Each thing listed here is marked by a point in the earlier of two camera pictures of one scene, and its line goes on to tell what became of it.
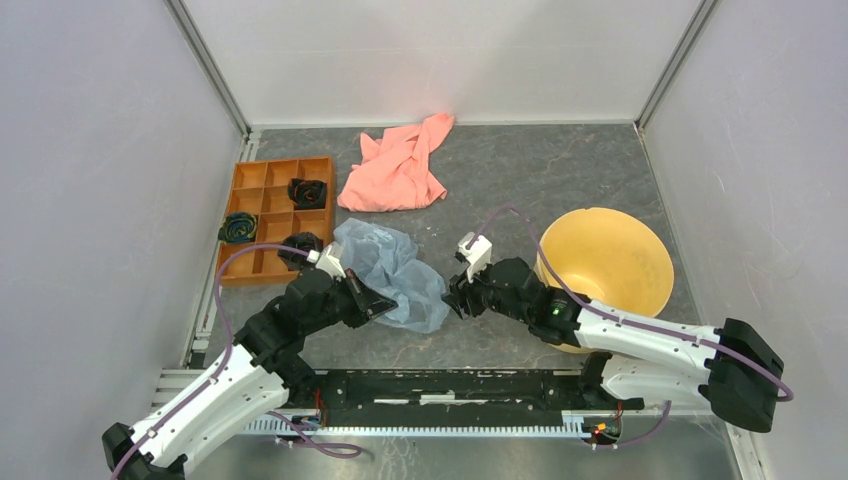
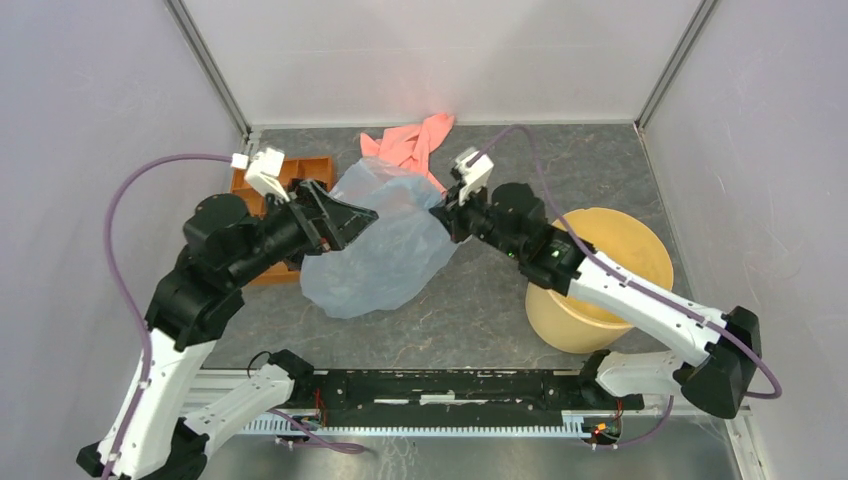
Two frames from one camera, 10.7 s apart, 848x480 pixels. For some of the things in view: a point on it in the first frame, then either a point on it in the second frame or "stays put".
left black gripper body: x=342 y=306 -> x=289 y=229
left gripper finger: x=366 y=298 -> x=341 y=223
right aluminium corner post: x=698 y=19 stays put
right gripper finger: x=457 y=303 -> x=445 y=213
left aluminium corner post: x=210 y=66 stays put
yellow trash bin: x=612 y=257 stays put
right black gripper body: x=480 y=294 -> x=474 y=219
